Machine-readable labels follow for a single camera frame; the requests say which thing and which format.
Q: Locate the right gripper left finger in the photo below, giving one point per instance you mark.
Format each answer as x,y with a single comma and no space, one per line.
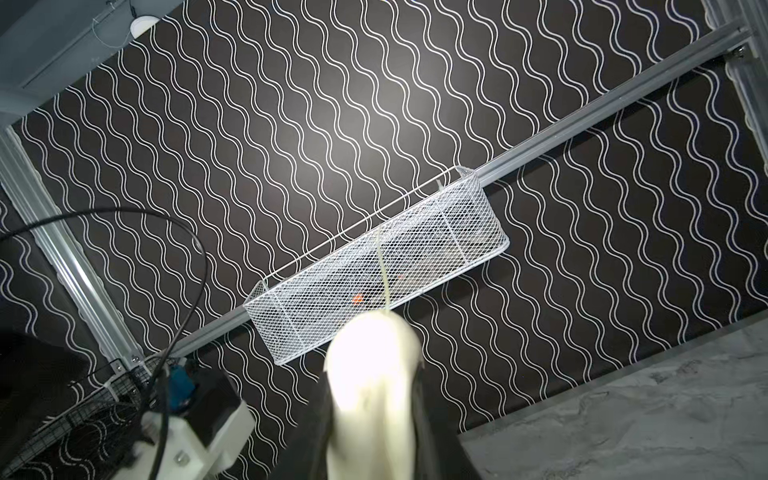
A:
305,455

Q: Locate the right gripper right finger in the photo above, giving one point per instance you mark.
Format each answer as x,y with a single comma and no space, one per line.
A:
438,452

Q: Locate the white toy radish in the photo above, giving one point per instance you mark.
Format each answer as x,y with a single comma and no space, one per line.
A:
371,365

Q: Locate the black wire wall basket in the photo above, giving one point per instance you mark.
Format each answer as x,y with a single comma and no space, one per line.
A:
113,433

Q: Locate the white wire wall basket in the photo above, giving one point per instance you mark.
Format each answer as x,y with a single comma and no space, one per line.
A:
434,233

